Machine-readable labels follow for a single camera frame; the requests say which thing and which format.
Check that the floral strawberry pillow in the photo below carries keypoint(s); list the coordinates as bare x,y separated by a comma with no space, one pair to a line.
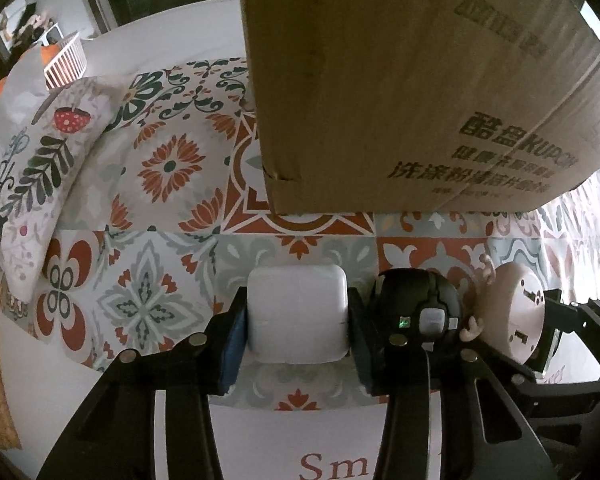
45,160

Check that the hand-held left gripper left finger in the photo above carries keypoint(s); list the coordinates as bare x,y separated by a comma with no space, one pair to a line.
232,355

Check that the black round gadget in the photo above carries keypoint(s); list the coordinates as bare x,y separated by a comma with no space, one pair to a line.
412,292

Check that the white fruit bowl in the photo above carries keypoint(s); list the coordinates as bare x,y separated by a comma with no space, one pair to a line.
65,62

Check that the brown cardboard box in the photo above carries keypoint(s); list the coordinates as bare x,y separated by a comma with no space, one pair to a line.
405,85

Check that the patterned table runner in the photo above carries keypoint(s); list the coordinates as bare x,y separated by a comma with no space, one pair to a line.
170,170

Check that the pink round device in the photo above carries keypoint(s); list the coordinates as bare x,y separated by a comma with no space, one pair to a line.
512,310

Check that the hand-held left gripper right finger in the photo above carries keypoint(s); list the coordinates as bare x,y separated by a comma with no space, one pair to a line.
364,355

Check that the white charger case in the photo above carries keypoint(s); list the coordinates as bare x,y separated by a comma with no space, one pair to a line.
297,312

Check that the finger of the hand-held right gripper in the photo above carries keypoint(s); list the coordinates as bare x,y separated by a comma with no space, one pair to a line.
552,325

